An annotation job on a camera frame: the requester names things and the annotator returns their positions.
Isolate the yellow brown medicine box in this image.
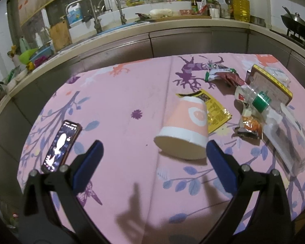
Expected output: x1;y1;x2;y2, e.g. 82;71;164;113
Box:
246;64;293;105

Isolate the orange snack wrapper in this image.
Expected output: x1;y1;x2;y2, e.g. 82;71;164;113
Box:
234;102;263;140

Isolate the steel wok with lid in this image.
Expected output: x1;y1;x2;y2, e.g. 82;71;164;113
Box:
280;6;305;39

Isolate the clear plastic water bottle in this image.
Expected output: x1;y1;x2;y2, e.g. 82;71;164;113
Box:
239;85;305;176

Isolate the blue detergent bottle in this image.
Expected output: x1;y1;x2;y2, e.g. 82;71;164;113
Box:
67;3;83;26

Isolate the pink floral tablecloth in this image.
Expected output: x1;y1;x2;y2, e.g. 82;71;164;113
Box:
17;53;305;243

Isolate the wooden cutting board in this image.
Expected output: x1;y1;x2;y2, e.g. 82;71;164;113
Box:
49;20;72;52

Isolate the yellow cooking oil jug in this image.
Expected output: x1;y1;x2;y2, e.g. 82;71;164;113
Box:
232;0;251;23

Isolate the black gas stove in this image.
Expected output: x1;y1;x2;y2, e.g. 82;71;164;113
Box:
270;29;305;49

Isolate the green red snack wrapper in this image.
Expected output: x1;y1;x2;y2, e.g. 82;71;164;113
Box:
204;64;245;86

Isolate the chrome kitchen faucet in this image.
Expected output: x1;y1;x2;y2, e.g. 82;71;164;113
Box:
98;0;127;25

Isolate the long wooden chopping board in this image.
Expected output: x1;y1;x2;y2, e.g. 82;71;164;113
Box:
145;15;211;23

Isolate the black smartphone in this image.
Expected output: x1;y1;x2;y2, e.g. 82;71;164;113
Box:
40;120;82;173

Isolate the yellow snack wrapper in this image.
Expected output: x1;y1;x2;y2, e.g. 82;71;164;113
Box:
176;89;232;133

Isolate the white tissue packet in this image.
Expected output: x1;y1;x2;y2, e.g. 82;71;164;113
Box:
264;67;291;88

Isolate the pink white paper cup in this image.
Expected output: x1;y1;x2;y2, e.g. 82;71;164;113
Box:
154;96;208;160

